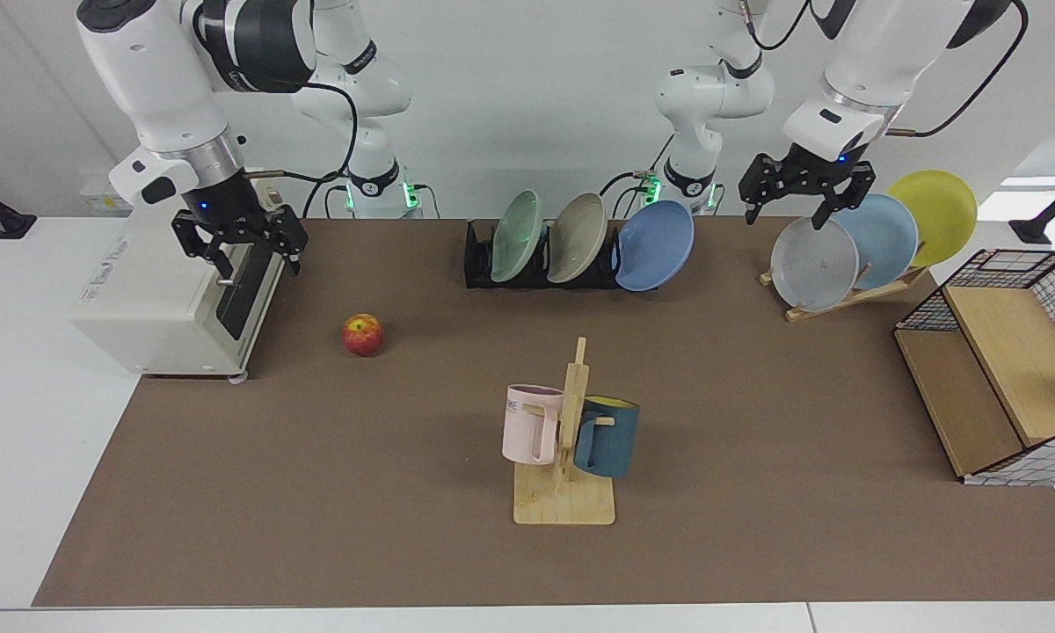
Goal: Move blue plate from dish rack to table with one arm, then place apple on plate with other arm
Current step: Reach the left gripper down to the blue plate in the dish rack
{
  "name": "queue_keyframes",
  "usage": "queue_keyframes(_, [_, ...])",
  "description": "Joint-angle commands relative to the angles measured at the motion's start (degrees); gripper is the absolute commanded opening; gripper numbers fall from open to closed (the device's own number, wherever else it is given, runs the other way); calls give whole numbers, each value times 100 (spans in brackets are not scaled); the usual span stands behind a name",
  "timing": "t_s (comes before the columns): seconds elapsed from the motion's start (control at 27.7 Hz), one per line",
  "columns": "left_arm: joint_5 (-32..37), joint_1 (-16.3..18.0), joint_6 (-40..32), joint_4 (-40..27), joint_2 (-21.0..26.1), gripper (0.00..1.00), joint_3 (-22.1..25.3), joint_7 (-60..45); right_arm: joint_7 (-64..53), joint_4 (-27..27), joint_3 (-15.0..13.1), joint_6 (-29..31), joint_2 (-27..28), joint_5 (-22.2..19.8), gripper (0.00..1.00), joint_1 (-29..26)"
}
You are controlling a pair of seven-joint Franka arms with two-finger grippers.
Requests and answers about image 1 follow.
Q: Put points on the red apple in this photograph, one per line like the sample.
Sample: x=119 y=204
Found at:
x=363 y=336

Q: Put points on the grey plate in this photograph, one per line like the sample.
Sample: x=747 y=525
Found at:
x=813 y=268

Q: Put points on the light blue plate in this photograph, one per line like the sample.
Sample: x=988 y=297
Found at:
x=884 y=237

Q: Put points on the wooden plate rack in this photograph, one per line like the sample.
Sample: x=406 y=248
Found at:
x=844 y=299

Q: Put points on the yellow plate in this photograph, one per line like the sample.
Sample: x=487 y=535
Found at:
x=941 y=211

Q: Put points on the beige plate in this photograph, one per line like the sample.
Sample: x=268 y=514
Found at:
x=578 y=237

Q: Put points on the black dish rack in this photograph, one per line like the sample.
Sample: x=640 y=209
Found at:
x=476 y=264

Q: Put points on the pale green plate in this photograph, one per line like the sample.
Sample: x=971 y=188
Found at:
x=517 y=236

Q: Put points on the pale toaster oven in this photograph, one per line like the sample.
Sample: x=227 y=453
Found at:
x=154 y=308

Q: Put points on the white power strip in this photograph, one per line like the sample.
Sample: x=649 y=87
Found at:
x=97 y=198

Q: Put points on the black clamp stand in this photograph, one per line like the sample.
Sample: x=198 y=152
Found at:
x=1042 y=224
x=4 y=220

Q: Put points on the brown table cloth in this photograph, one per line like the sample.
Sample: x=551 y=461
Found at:
x=360 y=483

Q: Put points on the dark blue cup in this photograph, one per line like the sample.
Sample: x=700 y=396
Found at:
x=611 y=440

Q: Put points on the pink cup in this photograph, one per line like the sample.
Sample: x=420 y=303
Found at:
x=527 y=426

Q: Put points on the wooden cup stand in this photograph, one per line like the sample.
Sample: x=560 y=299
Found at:
x=567 y=501

